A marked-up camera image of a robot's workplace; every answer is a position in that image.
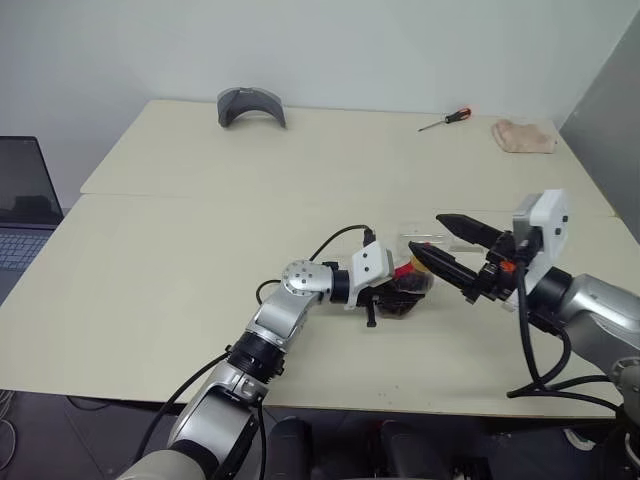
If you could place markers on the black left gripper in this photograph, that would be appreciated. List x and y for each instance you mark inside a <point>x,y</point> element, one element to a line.
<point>369,299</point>

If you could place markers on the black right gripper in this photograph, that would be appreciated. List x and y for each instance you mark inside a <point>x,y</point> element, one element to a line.
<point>500,272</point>

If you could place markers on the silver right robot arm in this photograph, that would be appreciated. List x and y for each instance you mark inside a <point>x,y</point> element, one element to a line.
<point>595,305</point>

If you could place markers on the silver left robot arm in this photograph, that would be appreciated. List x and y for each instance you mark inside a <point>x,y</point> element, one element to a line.
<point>280,320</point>

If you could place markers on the red and black screwdriver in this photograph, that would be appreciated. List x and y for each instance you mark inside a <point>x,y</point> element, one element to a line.
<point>452,116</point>

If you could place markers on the pink crumpled cloth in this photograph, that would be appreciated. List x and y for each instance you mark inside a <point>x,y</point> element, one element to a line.
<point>525,136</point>

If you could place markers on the grey partition panel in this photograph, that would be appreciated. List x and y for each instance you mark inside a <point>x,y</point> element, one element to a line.
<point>610,125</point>

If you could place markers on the curved grey plastic cover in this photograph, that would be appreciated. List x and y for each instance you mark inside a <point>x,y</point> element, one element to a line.
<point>250,102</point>

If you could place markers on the grey laptop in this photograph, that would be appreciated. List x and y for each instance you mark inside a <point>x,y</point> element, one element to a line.
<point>25,200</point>

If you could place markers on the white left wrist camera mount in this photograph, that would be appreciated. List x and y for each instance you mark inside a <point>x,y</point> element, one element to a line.
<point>372,262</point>

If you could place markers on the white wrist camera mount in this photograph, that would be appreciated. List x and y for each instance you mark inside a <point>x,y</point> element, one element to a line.
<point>552,225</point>
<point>372,262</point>

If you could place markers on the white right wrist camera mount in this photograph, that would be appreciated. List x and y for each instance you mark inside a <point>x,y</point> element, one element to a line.
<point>552,225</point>

